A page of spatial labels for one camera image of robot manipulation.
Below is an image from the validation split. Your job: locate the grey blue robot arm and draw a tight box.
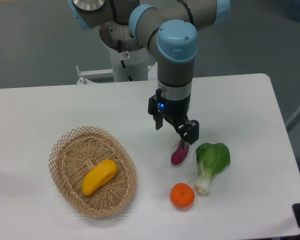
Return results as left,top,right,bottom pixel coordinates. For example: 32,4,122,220
68,0,231,149

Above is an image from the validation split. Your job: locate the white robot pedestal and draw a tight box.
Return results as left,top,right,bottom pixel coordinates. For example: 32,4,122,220
99,21,150,71

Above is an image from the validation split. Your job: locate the green bok choy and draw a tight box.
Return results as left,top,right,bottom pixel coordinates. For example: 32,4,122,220
194,143,231,196

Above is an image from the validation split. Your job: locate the purple eggplant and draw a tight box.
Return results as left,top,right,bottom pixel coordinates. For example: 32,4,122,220
170,140,189,166

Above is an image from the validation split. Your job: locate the orange tangerine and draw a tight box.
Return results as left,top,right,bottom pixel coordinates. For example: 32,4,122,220
169,182,195,209

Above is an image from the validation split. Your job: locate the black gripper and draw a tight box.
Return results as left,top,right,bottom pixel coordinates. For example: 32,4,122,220
147,88,200,150

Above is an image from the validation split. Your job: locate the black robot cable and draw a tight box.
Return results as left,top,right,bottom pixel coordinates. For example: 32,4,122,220
117,39,134,82

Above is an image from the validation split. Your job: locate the white metal base frame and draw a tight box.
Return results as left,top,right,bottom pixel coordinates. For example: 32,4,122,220
75,62,158,85

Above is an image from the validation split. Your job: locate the woven wicker basket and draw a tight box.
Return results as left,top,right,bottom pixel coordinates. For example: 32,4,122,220
48,126,137,218

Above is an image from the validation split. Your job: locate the yellow mango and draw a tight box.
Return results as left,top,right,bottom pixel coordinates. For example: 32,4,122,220
81,159,118,196

